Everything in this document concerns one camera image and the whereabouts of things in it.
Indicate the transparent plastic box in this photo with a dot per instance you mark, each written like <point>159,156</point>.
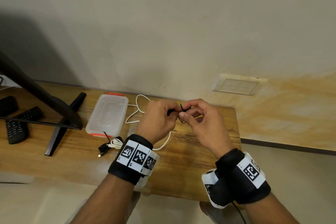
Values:
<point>107,116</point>

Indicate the beige wall plate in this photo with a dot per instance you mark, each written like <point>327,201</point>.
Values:
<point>239,85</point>

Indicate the black television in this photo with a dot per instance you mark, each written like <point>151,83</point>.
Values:
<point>52,105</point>

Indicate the person's left hand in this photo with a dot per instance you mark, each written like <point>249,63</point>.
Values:
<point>157,124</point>

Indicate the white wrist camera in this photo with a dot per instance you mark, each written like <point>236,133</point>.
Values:
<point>143,183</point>
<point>207,179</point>

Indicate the black remote control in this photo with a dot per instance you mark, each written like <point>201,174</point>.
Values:
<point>17,133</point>

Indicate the person's left forearm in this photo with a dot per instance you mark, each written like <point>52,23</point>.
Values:
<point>105,202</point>

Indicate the white flat device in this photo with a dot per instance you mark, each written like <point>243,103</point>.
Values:
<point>10,81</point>

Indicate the person's right hand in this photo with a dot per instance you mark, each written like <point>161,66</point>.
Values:
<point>210,132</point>

